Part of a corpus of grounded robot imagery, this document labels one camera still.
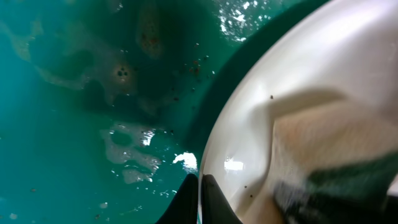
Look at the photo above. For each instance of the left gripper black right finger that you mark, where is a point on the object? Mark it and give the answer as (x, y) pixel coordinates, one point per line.
(214, 205)

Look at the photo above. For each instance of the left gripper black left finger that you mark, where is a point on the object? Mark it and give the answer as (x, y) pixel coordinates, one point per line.
(183, 208)

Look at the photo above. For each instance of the green and yellow sponge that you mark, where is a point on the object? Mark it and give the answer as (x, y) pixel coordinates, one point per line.
(334, 163)

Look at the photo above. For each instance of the white plate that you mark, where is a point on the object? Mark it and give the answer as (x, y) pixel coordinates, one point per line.
(344, 51)

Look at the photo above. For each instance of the teal plastic serving tray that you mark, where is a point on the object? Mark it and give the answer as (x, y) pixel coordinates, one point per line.
(106, 106)

